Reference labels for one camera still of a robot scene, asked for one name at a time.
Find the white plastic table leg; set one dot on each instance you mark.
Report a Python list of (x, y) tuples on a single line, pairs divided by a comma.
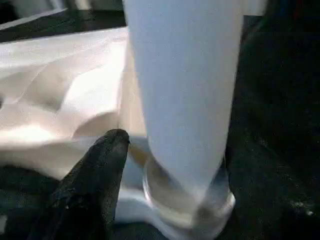
[(185, 87)]

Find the white glass-door cabinet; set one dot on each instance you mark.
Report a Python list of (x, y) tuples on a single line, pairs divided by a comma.
[(50, 7)]

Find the white plastic table top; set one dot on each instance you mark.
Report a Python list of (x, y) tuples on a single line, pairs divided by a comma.
[(62, 87)]

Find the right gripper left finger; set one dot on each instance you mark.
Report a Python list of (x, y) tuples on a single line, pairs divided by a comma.
[(90, 190)]

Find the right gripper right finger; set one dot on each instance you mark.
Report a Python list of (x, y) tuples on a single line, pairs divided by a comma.
[(275, 200)]

